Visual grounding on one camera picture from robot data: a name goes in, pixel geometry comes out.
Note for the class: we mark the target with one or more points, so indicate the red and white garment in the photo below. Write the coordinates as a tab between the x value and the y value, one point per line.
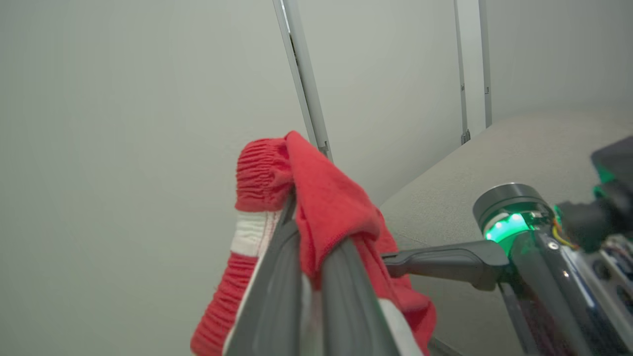
326	198

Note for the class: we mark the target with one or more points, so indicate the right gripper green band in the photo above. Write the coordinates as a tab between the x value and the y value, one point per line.
544	287

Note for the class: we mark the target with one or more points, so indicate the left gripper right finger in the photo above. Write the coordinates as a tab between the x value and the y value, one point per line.
351	316

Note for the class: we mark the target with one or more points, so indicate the white partition panel grey frame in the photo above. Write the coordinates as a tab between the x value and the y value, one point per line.
385	99
123	148
559	49

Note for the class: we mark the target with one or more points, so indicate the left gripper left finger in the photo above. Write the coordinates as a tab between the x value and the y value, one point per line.
272	306

